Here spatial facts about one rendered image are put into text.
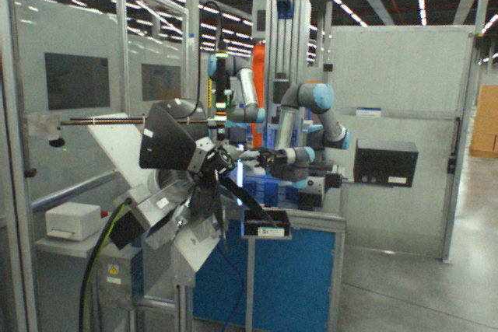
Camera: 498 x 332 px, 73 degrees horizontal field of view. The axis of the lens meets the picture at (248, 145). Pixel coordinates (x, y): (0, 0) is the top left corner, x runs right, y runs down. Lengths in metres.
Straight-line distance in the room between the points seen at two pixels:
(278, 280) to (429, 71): 2.10
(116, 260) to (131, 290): 0.13
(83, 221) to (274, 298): 1.10
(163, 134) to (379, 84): 2.31
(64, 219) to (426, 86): 2.75
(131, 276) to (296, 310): 0.99
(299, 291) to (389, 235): 1.61
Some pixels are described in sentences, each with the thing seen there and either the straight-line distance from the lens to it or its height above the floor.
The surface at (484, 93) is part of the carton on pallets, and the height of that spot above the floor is 1.40.
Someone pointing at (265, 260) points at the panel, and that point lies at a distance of 1.94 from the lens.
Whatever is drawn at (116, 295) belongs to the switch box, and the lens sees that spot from 1.53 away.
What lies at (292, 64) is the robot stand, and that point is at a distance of 2.20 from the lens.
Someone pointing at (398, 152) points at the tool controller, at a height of 1.22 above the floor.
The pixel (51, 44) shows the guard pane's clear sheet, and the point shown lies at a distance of 1.69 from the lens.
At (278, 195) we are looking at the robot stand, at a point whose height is 0.82.
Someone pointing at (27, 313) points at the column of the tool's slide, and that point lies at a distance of 1.58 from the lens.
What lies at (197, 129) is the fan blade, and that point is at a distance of 1.39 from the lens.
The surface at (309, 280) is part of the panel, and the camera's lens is 1.96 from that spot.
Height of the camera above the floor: 1.51
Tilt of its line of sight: 11 degrees down
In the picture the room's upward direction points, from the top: 2 degrees clockwise
